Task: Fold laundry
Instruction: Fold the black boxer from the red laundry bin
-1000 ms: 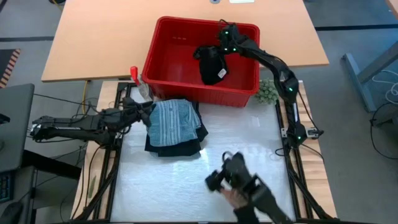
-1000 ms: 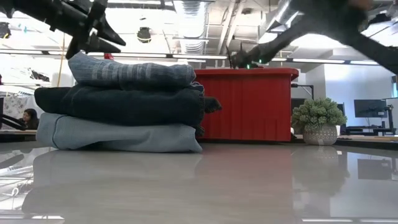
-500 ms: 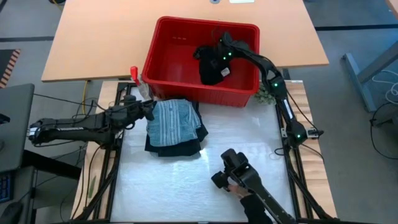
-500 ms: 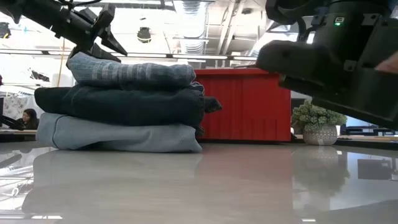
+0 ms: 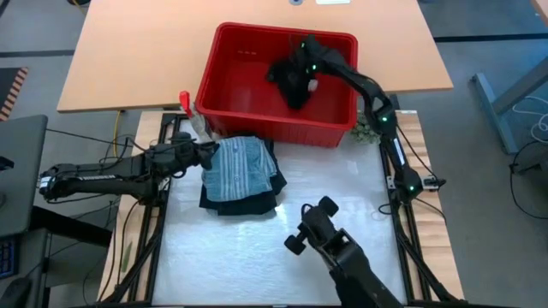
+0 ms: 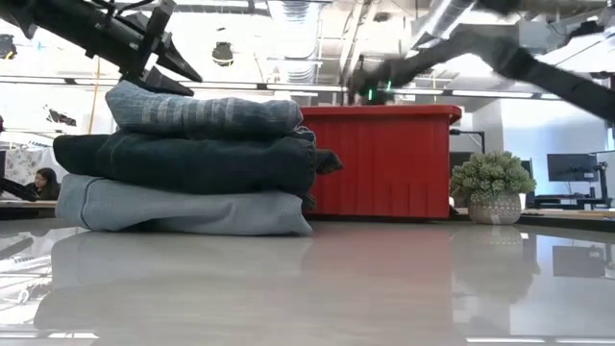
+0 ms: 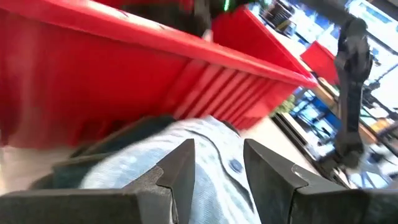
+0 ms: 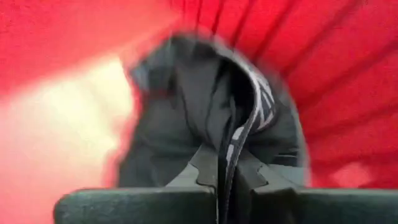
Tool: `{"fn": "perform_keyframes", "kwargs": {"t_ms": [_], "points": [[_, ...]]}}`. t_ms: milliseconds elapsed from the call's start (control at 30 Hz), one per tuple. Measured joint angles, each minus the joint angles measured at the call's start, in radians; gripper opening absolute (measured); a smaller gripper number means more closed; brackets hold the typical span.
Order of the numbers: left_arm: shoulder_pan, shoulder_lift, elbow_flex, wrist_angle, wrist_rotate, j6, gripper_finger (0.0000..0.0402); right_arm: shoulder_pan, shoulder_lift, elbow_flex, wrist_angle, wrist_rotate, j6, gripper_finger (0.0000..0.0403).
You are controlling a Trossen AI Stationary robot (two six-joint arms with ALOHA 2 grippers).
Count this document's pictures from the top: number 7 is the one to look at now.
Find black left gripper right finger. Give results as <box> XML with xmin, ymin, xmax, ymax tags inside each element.
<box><xmin>243</xmin><ymin>138</ymin><xmax>398</xmax><ymax>224</ymax></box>

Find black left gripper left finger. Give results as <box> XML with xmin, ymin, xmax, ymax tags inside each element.
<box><xmin>0</xmin><ymin>138</ymin><xmax>196</xmax><ymax>224</ymax></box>

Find black garment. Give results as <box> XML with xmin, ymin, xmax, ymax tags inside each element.
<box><xmin>121</xmin><ymin>0</ymin><xmax>215</xmax><ymax>42</ymax></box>

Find black trousers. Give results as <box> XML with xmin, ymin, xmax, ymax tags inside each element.
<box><xmin>29</xmin><ymin>114</ymin><xmax>178</xmax><ymax>191</ymax></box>

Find blue striped garment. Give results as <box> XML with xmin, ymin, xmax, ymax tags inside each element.
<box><xmin>79</xmin><ymin>114</ymin><xmax>262</xmax><ymax>224</ymax></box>

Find red ribbed plastic bin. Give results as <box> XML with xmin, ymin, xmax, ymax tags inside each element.
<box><xmin>0</xmin><ymin>0</ymin><xmax>318</xmax><ymax>150</ymax></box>

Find black aluminium rig frame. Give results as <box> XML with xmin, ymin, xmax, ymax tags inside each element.
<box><xmin>270</xmin><ymin>111</ymin><xmax>354</xmax><ymax>189</ymax></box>

